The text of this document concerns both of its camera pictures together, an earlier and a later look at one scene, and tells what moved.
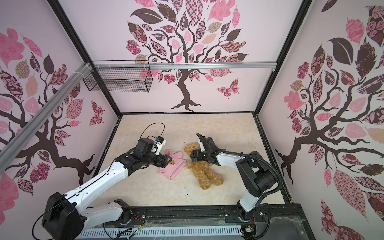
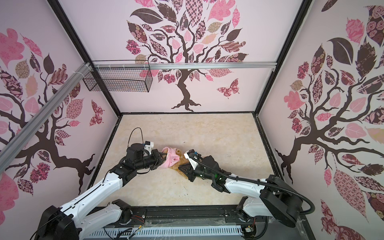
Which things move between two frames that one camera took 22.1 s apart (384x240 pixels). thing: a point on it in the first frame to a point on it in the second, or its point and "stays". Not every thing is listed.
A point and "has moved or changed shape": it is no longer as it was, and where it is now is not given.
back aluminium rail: x=183 y=65 stays
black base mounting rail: x=205 y=215 stays
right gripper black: x=196 y=155 to x=188 y=168
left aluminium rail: x=8 y=150 stays
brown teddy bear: x=205 y=174 has moved or changed shape
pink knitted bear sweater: x=175 y=165 has moved or changed shape
